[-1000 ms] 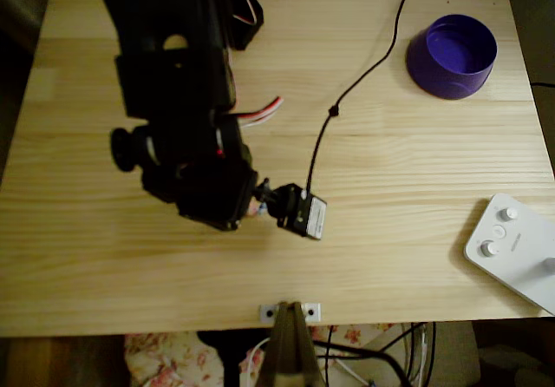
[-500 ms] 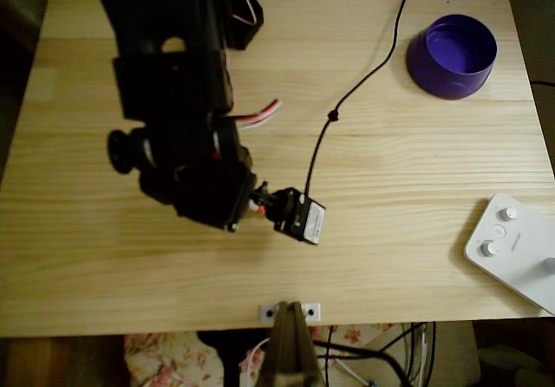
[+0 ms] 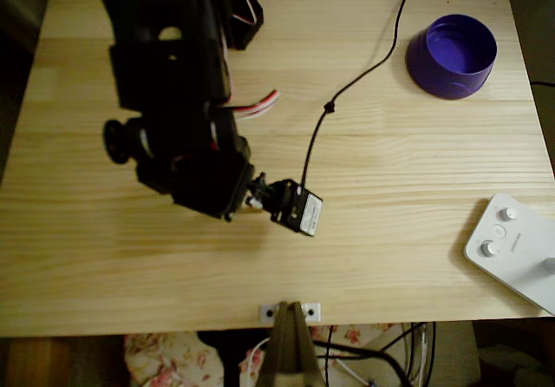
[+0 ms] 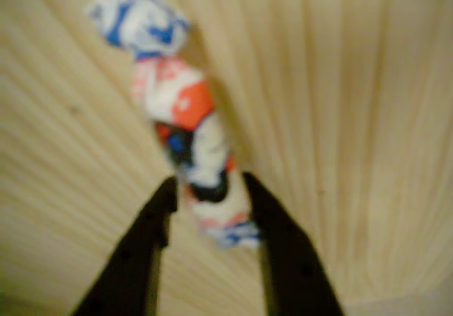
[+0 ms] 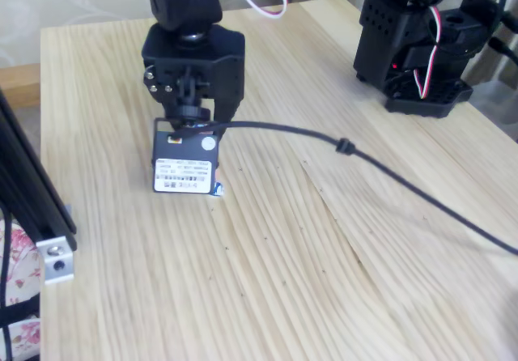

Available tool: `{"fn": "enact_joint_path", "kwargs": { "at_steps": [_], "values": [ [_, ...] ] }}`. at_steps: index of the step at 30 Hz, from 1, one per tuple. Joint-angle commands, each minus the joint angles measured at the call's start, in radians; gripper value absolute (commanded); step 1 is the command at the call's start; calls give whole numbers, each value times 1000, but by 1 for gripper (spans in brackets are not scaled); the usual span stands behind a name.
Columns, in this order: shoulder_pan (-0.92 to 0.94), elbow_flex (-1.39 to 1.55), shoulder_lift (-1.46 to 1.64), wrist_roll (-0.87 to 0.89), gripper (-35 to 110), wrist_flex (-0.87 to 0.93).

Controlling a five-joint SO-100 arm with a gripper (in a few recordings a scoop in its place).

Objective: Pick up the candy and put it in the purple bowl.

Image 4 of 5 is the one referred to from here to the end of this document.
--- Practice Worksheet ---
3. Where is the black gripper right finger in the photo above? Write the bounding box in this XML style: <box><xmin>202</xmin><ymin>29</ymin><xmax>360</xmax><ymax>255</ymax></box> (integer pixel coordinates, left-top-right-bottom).
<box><xmin>243</xmin><ymin>172</ymin><xmax>346</xmax><ymax>316</ymax></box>

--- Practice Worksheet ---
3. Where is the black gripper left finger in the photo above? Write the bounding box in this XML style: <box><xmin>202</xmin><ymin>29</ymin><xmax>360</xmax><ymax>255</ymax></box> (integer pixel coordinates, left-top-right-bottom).
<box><xmin>70</xmin><ymin>176</ymin><xmax>178</xmax><ymax>316</ymax></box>

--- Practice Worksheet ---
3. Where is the small red white object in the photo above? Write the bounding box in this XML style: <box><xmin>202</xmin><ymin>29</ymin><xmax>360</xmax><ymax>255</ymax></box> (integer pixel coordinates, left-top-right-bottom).
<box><xmin>84</xmin><ymin>0</ymin><xmax>265</xmax><ymax>252</ymax></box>

